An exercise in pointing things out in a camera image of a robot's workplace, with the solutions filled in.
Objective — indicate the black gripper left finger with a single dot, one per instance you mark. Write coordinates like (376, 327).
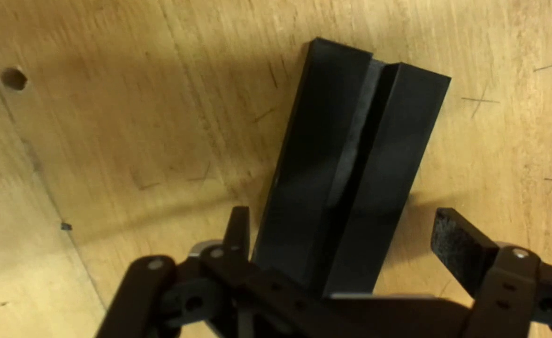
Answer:
(223, 287)

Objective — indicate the black track piece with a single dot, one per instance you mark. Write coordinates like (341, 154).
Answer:
(350, 156)

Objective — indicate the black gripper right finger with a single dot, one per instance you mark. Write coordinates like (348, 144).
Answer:
(512, 285)

